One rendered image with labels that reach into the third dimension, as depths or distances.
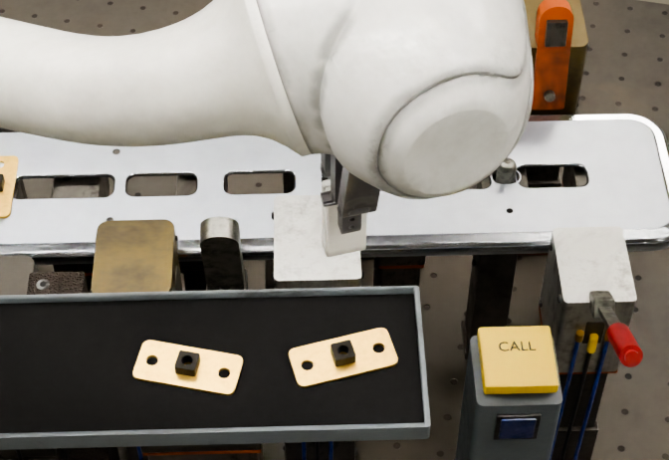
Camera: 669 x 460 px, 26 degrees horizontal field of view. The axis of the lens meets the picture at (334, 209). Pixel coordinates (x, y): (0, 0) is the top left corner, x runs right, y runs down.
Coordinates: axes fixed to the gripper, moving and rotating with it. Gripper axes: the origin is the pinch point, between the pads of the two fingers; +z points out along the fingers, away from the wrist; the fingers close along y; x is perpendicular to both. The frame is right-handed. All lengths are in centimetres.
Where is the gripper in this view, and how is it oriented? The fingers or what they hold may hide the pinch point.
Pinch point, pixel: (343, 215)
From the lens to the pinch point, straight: 103.7
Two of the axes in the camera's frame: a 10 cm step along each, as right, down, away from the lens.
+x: -9.6, 2.0, -1.7
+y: -2.6, -7.3, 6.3
